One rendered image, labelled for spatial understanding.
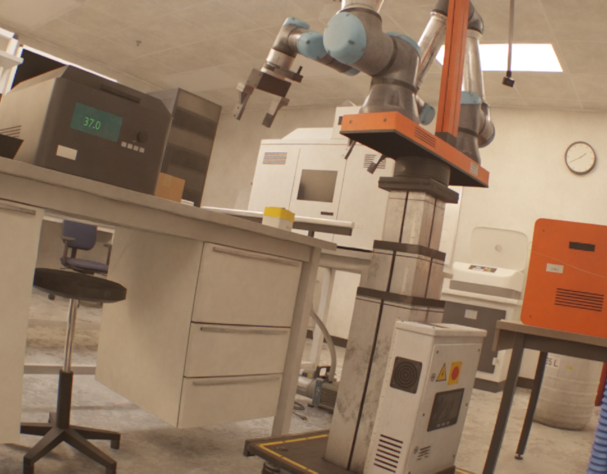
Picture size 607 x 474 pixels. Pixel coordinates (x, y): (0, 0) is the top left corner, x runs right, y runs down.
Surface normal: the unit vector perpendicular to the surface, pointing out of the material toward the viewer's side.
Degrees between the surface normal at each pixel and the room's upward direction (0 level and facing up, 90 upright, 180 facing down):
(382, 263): 90
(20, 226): 90
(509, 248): 105
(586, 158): 90
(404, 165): 90
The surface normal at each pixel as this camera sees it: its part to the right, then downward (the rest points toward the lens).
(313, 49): 0.50, 0.47
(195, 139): 0.80, 0.11
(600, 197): -0.57, -0.14
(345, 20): -0.76, -0.04
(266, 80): 0.71, 0.50
